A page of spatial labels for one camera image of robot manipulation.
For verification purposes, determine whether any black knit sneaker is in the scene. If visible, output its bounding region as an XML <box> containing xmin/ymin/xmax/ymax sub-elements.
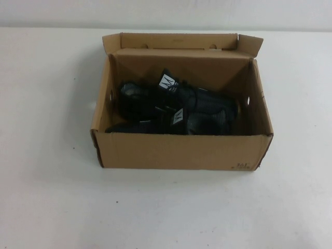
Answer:
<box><xmin>105</xmin><ymin>106</ymin><xmax>234</xmax><ymax>136</ymax></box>
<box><xmin>118</xmin><ymin>67</ymin><xmax>241</xmax><ymax>124</ymax></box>

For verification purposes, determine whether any brown cardboard shoe box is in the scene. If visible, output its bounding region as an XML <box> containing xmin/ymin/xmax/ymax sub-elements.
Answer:
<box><xmin>90</xmin><ymin>32</ymin><xmax>274</xmax><ymax>171</ymax></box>

